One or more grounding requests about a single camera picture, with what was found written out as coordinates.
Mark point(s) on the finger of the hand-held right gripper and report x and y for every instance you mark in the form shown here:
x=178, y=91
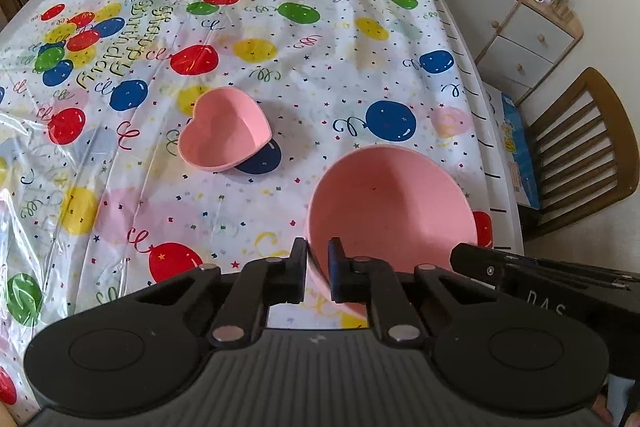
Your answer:
x=475, y=261

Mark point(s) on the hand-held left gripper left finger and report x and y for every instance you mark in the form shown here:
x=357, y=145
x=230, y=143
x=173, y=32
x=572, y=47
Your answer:
x=302, y=269

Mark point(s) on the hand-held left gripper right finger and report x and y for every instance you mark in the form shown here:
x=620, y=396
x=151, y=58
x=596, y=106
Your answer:
x=333, y=269

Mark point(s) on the pink round bowl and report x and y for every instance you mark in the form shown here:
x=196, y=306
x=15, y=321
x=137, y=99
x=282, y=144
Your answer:
x=390, y=207

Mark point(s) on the blue printed box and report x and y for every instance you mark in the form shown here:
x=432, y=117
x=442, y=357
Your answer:
x=520, y=152

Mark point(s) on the plain wooden chair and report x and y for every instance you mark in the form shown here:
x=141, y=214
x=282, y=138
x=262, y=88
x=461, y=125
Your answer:
x=585, y=147

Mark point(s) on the pink heart-shaped bowl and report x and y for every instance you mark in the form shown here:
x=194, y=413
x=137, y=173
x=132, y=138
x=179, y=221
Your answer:
x=225, y=127

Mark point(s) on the balloon print tablecloth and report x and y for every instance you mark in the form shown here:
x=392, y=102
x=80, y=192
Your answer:
x=325, y=72

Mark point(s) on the white drawer cabinet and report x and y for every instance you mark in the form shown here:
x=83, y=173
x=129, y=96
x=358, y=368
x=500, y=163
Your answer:
x=520, y=32

